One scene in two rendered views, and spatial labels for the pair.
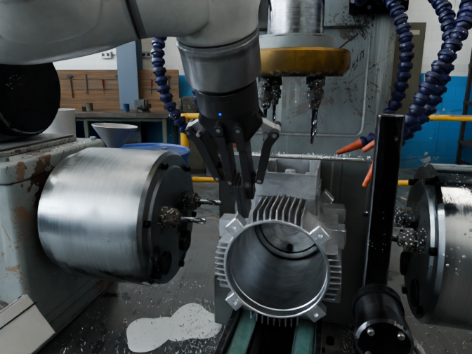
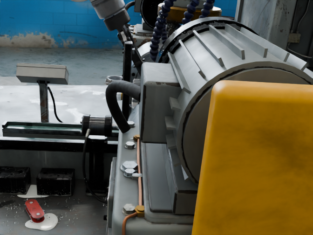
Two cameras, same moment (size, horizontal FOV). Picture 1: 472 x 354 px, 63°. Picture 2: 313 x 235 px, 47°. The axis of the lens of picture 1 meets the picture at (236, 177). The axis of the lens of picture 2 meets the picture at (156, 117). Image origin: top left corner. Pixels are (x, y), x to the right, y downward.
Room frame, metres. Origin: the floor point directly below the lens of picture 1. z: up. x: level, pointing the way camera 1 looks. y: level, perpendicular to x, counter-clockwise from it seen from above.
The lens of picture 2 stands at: (0.25, -1.07, 1.43)
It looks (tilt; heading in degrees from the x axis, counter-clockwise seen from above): 23 degrees down; 71
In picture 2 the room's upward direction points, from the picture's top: 5 degrees clockwise
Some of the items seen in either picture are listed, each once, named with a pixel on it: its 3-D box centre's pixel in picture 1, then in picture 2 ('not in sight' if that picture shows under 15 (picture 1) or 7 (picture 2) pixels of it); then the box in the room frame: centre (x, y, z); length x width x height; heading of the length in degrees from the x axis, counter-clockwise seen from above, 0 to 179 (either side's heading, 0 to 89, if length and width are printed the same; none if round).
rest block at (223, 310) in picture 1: (234, 292); not in sight; (0.72, 0.00, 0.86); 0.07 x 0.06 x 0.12; 76
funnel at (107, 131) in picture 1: (116, 145); not in sight; (2.12, 0.67, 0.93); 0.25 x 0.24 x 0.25; 176
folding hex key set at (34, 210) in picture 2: not in sight; (34, 210); (0.22, -0.24, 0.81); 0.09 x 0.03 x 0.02; 108
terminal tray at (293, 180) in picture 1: (289, 185); not in sight; (0.65, -0.09, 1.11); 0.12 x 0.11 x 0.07; 165
